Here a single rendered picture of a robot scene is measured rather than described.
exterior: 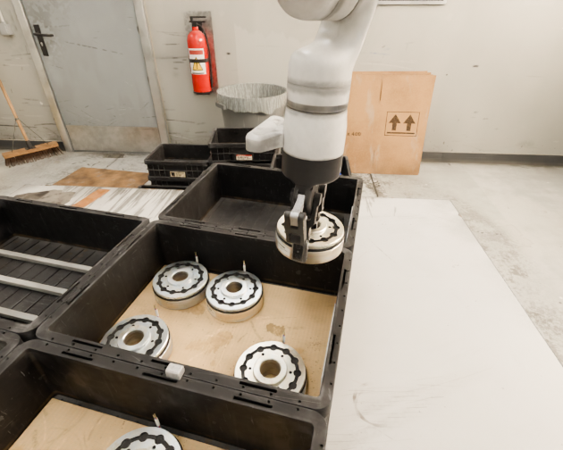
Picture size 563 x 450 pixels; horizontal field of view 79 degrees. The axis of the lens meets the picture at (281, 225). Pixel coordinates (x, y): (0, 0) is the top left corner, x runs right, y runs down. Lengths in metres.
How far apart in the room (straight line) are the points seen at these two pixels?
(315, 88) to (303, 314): 0.40
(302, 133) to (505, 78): 3.26
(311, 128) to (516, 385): 0.63
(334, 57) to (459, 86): 3.10
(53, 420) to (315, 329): 0.39
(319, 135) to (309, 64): 0.07
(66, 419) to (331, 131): 0.51
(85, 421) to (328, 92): 0.52
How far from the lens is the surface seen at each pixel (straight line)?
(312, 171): 0.40
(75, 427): 0.59
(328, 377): 0.45
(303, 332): 0.61
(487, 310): 0.95
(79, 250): 0.90
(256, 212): 0.91
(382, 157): 3.18
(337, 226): 0.53
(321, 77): 0.38
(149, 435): 0.51
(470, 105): 3.55
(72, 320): 0.61
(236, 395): 0.43
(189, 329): 0.63
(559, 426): 0.82
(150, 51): 3.42
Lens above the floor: 1.30
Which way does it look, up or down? 33 degrees down
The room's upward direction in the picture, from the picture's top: straight up
